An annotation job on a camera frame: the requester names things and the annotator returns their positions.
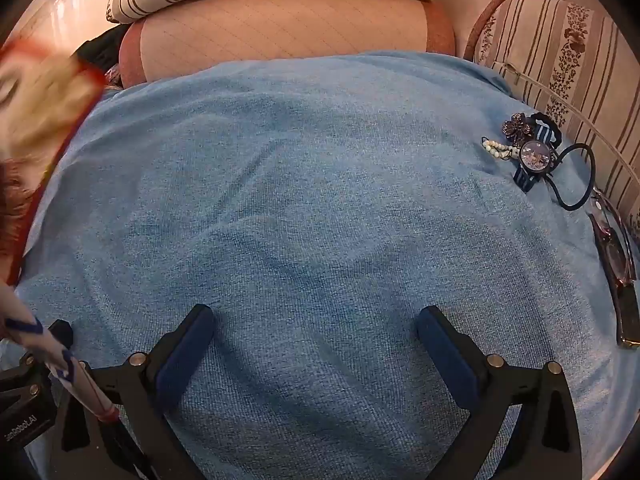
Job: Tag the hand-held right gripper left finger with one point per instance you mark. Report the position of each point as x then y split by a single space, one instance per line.
182 360

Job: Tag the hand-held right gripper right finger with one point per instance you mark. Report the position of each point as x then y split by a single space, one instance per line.
445 360

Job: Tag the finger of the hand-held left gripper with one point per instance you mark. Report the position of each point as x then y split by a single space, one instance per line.
61 332

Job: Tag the white tray with red rim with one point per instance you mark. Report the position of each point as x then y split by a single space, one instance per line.
40 105

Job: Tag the light blue blanket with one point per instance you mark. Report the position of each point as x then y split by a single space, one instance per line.
320 210

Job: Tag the maroon eyeglasses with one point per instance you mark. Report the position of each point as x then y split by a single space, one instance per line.
612 255

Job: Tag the small scrunchie at right edge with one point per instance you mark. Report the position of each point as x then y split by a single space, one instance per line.
517 127

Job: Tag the black scrunchie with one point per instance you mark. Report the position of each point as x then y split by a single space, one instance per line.
555 132

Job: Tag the black clothing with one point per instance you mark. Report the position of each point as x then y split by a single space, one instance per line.
102 50

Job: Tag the striped floral back cushion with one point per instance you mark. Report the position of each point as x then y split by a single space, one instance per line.
550 35

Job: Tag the pink seat cushion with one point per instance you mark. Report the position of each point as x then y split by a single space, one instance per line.
280 30

